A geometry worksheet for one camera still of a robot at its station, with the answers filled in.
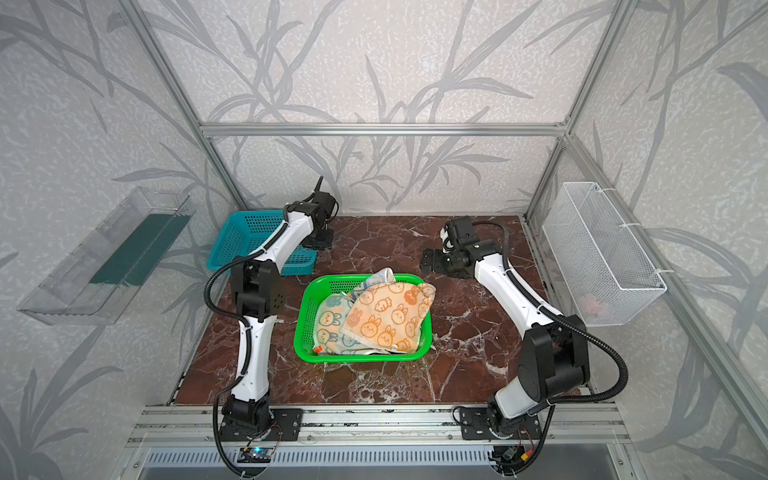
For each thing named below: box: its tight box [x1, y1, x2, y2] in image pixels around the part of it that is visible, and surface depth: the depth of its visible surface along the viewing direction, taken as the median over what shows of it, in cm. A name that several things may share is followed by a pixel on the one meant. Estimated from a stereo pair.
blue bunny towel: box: [313, 267, 406, 356], surface depth 88 cm
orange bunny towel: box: [341, 282, 437, 352], surface depth 88 cm
